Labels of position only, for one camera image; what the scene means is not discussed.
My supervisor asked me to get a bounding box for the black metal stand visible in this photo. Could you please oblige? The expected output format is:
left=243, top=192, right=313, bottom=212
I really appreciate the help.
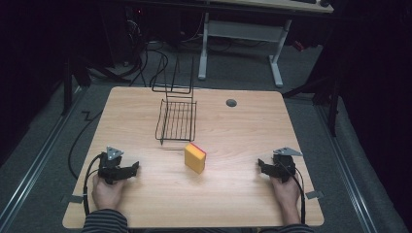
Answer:
left=60, top=57, right=93, bottom=117
left=282, top=74, right=344, bottom=138

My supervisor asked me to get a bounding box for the black cable on floor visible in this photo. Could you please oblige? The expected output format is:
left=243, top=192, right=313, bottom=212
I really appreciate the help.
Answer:
left=67, top=110, right=104, bottom=181

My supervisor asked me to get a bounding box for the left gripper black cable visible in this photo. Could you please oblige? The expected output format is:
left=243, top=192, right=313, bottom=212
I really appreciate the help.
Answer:
left=83, top=153, right=104, bottom=217

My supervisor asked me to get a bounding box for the black wire rack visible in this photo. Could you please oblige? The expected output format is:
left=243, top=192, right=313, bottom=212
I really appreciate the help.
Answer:
left=151, top=55, right=198, bottom=146

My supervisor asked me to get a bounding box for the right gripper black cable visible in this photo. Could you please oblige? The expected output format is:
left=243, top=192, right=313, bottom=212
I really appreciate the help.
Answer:
left=281, top=161, right=307, bottom=225

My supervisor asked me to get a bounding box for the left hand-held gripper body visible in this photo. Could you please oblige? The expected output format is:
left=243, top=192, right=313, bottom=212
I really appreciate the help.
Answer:
left=97, top=146, right=136, bottom=185

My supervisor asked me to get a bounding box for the bundle of black cables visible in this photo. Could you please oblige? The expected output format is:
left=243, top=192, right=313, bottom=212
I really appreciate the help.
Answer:
left=122, top=9, right=169, bottom=87

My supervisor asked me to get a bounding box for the grey tape piece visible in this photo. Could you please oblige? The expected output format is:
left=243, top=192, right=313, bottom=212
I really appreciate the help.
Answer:
left=59, top=194, right=85, bottom=205
left=305, top=190, right=325, bottom=200

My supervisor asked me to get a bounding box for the yellow box with red side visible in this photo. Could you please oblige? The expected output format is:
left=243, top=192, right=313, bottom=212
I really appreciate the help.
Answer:
left=184, top=142, right=207, bottom=175

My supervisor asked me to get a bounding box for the person's right hand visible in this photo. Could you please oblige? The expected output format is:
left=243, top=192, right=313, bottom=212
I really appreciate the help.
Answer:
left=270, top=173, right=302, bottom=217

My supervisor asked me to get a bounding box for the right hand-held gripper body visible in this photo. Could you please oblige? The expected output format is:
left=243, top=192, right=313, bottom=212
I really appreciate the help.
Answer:
left=263, top=147, right=304, bottom=184

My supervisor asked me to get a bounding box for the white metal desk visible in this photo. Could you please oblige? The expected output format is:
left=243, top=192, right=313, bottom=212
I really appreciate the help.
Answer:
left=197, top=0, right=334, bottom=88

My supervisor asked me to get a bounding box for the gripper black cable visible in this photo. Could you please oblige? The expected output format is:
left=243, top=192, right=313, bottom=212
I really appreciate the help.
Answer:
left=281, top=161, right=307, bottom=225
left=83, top=153, right=104, bottom=217

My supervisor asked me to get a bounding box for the metal floor rail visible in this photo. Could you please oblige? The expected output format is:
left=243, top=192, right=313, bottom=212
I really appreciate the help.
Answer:
left=315, top=104, right=379, bottom=233
left=0, top=86, right=88, bottom=227

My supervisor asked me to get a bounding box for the person's left hand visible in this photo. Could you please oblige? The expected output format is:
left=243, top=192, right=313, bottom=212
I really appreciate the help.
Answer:
left=91, top=174, right=127, bottom=212

